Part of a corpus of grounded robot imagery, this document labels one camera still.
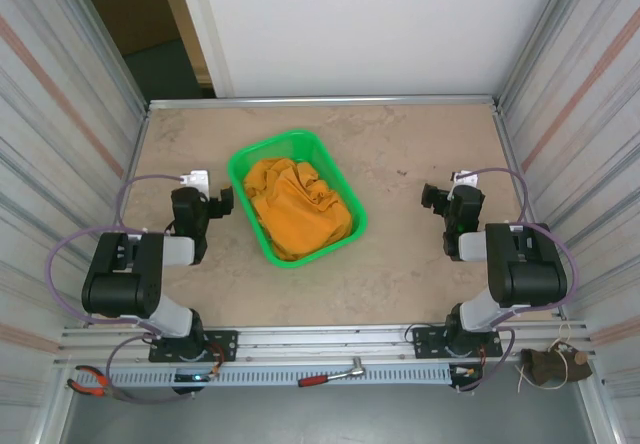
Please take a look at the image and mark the brown cloth pouch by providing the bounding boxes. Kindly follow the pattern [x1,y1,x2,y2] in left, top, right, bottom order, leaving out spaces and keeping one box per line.
[519,346,594,388]

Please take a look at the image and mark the orange-handled pliers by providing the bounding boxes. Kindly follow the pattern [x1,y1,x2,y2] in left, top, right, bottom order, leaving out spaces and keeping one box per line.
[67,365,137,404]

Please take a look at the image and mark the white door frame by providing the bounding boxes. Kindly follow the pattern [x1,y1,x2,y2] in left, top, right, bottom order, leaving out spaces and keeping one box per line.
[172,0,236,99]

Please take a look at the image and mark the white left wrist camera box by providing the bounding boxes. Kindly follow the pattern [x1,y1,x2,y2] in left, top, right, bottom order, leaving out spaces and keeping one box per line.
[180,168,210,191]

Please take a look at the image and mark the orange t-shirt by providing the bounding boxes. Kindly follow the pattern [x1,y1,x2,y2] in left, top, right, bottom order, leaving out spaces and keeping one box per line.
[243,157,355,263]

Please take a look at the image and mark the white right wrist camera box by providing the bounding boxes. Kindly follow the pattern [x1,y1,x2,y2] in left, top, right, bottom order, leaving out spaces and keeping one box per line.
[451,168,481,189]

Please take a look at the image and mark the beige door jamb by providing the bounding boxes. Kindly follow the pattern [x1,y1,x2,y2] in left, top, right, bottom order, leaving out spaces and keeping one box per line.
[154,0,217,98]

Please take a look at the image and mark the beige string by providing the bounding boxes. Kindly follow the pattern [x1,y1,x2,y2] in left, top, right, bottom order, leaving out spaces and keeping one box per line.
[516,323,576,394]

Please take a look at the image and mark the wide aluminium mounting rail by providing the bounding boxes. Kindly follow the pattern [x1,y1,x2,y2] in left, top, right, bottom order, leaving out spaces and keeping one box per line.
[53,319,596,368]

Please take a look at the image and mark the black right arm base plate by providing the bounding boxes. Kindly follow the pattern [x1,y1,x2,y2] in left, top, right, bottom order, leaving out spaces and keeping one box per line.
[410,326,504,360]

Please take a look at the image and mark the thin aluminium table-edge rail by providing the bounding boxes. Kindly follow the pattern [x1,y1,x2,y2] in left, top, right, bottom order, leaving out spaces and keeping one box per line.
[147,94,501,111]

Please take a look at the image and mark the brown wooden panel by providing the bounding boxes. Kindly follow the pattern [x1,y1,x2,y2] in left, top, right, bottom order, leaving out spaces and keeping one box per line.
[72,0,182,58]

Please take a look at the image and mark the aluminium side rail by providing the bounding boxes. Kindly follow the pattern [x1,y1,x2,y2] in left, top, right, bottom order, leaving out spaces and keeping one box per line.
[102,105,152,233]
[492,103,540,225]

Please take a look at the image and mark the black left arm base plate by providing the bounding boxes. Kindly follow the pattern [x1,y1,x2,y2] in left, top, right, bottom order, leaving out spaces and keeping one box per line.
[148,330,240,364]

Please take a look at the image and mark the black controller board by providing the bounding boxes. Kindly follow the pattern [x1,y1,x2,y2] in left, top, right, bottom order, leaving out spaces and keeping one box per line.
[171,371,221,396]
[448,363,485,394]

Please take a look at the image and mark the red-handled ratchet wrench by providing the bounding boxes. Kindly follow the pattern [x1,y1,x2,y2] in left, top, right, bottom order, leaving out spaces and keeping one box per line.
[297,357,366,389]

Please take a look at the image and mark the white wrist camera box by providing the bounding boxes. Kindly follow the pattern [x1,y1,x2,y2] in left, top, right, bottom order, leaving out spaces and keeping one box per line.
[451,168,481,189]
[180,168,210,191]

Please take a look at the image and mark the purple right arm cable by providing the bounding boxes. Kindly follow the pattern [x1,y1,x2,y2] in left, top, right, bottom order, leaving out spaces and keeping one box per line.
[452,166,580,394]

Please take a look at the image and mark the grey slotted cable duct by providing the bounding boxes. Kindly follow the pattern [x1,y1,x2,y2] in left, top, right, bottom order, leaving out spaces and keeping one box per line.
[107,366,454,388]

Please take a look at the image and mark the green plastic basket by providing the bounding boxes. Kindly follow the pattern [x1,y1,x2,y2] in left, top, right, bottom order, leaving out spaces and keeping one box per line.
[227,128,370,269]

